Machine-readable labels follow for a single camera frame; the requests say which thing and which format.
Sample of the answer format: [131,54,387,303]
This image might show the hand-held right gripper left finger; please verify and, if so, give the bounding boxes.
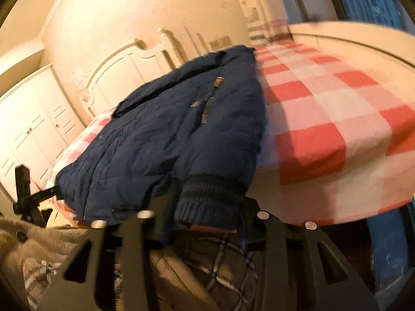
[36,178,182,311]

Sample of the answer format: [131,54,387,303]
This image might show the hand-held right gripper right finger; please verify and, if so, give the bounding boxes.
[238,197,381,311]

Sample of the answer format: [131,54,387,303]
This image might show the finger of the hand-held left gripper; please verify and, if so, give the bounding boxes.
[15,165,32,202]
[29,185,61,204]

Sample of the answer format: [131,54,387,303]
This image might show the navy quilted jacket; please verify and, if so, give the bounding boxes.
[53,45,268,231]

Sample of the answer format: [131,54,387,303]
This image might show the beige fleece robe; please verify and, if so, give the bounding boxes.
[0,217,257,311]

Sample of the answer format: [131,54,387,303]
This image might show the white wardrobe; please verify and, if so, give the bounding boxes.
[0,65,85,199]

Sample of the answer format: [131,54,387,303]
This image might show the plaid pants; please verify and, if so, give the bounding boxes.
[23,230,260,311]

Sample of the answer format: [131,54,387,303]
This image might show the blue object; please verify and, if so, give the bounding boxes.
[366,197,415,296]

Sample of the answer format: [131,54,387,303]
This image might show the red checkered bed sheet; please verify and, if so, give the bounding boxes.
[45,37,415,231]

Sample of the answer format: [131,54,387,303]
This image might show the white wooden headboard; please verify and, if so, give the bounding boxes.
[79,27,183,118]

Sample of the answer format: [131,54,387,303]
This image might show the white window bench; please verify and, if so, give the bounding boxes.
[288,22,415,83]

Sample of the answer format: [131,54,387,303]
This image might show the printed curtain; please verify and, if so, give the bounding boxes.
[230,0,294,46]

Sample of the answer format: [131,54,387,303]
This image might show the dark framed window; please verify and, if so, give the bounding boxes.
[327,0,415,37]

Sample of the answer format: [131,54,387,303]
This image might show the wall paper notes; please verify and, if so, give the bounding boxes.
[73,68,87,90]

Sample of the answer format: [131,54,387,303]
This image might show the wall socket panel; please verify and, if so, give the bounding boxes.
[207,37,233,51]

